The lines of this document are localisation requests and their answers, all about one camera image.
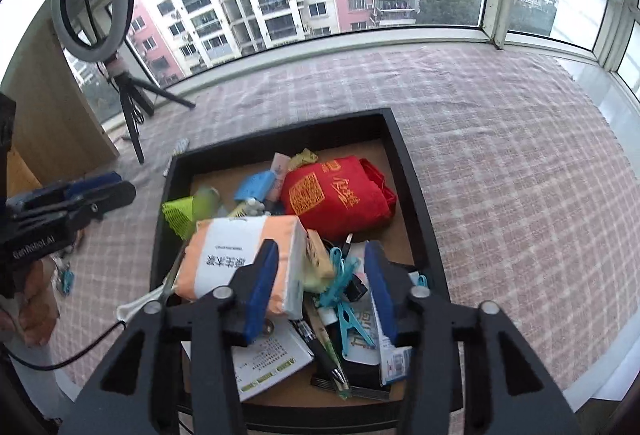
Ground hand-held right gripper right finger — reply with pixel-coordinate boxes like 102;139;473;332
364;240;583;435

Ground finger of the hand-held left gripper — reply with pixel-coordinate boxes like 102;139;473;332
7;171;123;212
20;181;137;233

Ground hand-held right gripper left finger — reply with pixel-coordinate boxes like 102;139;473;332
60;239;281;435

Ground black tray container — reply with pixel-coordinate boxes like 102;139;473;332
150;107;451;433

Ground person's left hand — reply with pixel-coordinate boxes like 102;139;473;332
0;260;62;347

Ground teal clothespin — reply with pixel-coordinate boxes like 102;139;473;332
318;249;362;308
55;260;76;296
336;302;376;357

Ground white blue printed packet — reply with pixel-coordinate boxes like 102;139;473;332
345;242;416;386

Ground orange white tissue pack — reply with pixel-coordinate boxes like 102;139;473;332
177;215;308;320

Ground white leaflet green print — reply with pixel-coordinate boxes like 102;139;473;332
182;317;315;403

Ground beige printed box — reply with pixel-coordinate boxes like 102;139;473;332
306;229;335;278

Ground black tripod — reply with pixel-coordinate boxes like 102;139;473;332
97;55;197;164

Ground wooden cabinet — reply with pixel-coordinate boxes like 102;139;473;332
0;22;121;196

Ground black pen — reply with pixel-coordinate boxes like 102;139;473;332
292;319;351;391

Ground black comb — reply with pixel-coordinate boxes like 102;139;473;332
310;375;391;402

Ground green translucent bottle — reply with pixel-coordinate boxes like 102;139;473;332
192;186;223;221

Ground red cloth bag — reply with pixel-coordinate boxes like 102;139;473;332
280;156;398;241

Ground white plastic utensil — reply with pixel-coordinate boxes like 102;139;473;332
116;245;186;323

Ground blue plastic holder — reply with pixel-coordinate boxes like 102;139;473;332
234;170;276;203

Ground pink tube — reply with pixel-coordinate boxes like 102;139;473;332
271;153;291;186

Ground yellow crumpled wrapper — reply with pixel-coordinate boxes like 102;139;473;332
287;148;319;173

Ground pink checked blanket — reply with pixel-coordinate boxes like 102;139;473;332
50;42;632;435

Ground white bead string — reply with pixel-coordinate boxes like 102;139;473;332
235;197;266;218

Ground black cable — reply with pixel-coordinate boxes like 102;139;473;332
0;321;126;372

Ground white ring light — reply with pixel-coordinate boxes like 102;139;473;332
51;0;135;63

